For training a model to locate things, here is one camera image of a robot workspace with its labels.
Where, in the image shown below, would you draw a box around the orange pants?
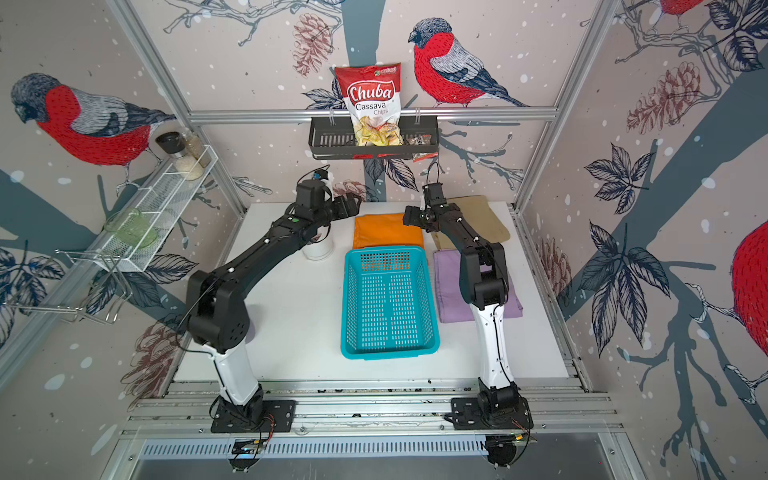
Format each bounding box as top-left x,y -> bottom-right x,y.
353,213 -> 424,249

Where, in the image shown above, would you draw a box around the beige pants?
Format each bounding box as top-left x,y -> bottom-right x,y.
444,195 -> 511,243

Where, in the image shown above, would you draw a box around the purple pants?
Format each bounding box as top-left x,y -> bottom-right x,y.
433,248 -> 524,325

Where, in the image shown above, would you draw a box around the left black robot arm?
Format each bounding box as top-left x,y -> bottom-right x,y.
184,194 -> 362,433

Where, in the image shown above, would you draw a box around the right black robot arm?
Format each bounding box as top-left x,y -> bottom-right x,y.
403,203 -> 521,422

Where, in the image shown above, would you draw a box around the teal plastic basket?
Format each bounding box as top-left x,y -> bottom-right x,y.
340,246 -> 440,361

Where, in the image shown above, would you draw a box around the white mug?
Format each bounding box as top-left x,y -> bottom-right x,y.
301,234 -> 334,261

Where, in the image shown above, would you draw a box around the small red snack packet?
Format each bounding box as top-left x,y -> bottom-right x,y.
412,152 -> 439,162

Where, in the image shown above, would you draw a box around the red cassava chips bag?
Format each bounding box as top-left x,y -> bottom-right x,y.
335,63 -> 403,147

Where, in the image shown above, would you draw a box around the clear spice jar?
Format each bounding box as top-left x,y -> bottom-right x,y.
181,130 -> 210,170

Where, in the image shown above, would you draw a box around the black lid spice jar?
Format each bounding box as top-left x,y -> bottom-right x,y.
155,131 -> 196,174

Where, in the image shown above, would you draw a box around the green glass cup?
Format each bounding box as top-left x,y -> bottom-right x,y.
104,208 -> 158,249

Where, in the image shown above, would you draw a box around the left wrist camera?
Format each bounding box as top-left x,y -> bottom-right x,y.
295,165 -> 333,210

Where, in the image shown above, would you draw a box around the black wall basket shelf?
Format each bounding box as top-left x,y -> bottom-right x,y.
308,116 -> 439,161

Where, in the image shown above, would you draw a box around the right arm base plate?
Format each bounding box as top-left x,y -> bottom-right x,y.
443,397 -> 534,430

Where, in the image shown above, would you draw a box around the white wire wall shelf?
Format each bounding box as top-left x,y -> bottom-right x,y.
92,145 -> 219,272

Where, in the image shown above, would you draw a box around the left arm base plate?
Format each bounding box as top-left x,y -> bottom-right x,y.
210,396 -> 297,434

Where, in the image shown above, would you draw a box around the chrome wire rack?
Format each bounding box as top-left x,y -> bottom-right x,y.
2,250 -> 133,325

